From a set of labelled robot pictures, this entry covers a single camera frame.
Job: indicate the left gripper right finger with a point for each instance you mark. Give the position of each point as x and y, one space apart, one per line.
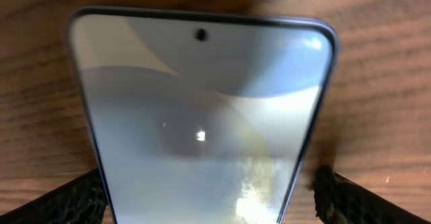
341 201

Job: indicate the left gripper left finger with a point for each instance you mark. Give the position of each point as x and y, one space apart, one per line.
80 201

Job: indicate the blue Samsung Galaxy smartphone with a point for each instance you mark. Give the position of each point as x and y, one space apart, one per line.
199 117

